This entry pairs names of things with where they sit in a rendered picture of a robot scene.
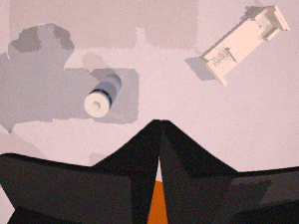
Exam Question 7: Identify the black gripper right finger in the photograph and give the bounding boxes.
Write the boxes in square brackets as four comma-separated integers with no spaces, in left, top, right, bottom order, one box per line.
[158,120,299,224]

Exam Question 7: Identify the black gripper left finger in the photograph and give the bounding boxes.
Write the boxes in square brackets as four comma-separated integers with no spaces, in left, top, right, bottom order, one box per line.
[0,119,161,224]

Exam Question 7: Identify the white cylindrical battery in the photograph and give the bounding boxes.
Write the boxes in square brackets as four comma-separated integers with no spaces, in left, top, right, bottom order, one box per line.
[85,74,122,116]

